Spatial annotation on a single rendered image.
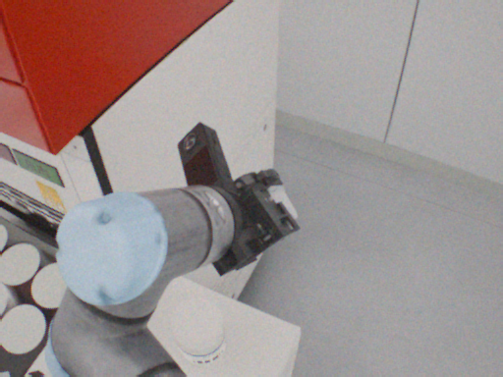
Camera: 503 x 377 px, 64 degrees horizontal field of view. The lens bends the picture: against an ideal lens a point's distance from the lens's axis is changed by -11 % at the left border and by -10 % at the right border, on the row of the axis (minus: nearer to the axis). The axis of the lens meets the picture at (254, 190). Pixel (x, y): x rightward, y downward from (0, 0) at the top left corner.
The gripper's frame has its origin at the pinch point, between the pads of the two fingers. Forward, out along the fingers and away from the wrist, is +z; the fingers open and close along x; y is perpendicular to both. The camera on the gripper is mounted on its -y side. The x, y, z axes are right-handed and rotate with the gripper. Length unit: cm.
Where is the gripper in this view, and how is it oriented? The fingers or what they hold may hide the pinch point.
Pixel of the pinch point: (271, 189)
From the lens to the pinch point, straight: 60.9
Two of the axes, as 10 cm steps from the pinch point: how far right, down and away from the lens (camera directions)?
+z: 4.2, -0.8, 9.0
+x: 7.2, -5.8, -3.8
